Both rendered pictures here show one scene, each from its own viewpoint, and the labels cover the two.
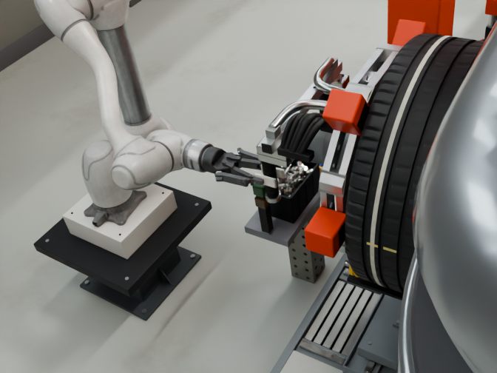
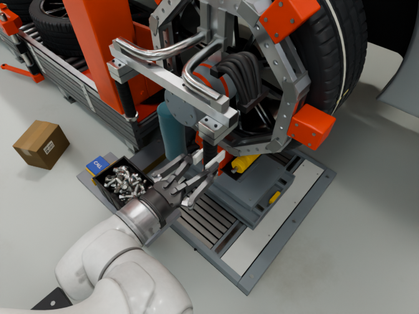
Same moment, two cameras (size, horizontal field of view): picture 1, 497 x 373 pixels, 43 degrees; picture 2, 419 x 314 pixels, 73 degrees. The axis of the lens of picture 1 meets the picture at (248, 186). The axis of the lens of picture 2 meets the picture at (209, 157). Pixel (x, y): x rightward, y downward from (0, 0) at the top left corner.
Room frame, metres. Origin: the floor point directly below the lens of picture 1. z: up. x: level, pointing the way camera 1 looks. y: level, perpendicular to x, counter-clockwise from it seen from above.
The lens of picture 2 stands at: (1.27, 0.38, 1.41)
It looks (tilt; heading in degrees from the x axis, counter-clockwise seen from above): 52 degrees down; 274
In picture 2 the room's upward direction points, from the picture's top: straight up
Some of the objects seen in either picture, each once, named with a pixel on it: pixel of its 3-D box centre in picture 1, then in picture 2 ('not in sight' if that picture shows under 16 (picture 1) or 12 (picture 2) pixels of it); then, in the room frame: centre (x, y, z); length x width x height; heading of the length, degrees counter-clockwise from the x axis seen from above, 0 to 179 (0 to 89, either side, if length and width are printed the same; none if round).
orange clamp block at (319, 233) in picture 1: (326, 232); (310, 126); (1.04, -0.16, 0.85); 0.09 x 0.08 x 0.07; 142
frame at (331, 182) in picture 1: (376, 153); (219, 79); (1.29, -0.35, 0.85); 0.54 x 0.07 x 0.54; 142
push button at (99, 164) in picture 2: not in sight; (98, 166); (1.77, -0.26, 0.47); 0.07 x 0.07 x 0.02; 52
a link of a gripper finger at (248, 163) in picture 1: (245, 163); (178, 174); (1.37, 0.00, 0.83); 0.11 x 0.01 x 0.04; 63
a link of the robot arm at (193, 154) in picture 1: (200, 156); (139, 219); (1.44, 0.12, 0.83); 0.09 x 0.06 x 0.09; 142
